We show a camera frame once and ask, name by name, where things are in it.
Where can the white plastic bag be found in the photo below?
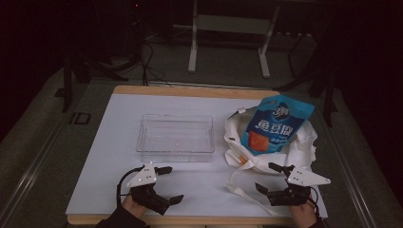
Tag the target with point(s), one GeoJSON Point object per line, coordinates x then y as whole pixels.
{"type": "Point", "coordinates": [301, 148]}

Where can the clear plastic box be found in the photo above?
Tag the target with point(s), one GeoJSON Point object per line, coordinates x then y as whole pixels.
{"type": "Point", "coordinates": [176, 137]}

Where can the person's left hand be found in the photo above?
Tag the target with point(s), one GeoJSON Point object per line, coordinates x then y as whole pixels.
{"type": "Point", "coordinates": [133, 207]}

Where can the black metal stand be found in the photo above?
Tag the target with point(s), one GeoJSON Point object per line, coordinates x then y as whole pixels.
{"type": "Point", "coordinates": [329, 91]}
{"type": "Point", "coordinates": [68, 82]}

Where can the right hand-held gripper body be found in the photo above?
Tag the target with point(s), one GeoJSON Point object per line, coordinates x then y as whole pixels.
{"type": "Point", "coordinates": [304, 179]}

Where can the person's right hand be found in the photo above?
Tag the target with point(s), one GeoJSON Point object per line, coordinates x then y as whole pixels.
{"type": "Point", "coordinates": [304, 215]}

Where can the small orange item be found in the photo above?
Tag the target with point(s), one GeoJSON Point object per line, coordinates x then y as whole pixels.
{"type": "Point", "coordinates": [242, 159]}

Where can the white metal stand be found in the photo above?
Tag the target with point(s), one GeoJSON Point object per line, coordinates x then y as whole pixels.
{"type": "Point", "coordinates": [234, 23]}

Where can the black floor bracket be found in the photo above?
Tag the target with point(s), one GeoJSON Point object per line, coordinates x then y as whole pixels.
{"type": "Point", "coordinates": [80, 118]}

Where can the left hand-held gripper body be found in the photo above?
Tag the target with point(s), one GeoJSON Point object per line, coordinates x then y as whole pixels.
{"type": "Point", "coordinates": [142, 179]}

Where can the blue snack pouch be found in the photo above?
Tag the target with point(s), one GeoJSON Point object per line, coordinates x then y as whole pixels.
{"type": "Point", "coordinates": [278, 126]}

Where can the white table mat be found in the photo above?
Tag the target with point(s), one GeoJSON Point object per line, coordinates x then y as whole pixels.
{"type": "Point", "coordinates": [114, 142]}

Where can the dark device with red light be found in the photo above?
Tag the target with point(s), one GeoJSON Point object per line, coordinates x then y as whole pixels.
{"type": "Point", "coordinates": [135, 28]}

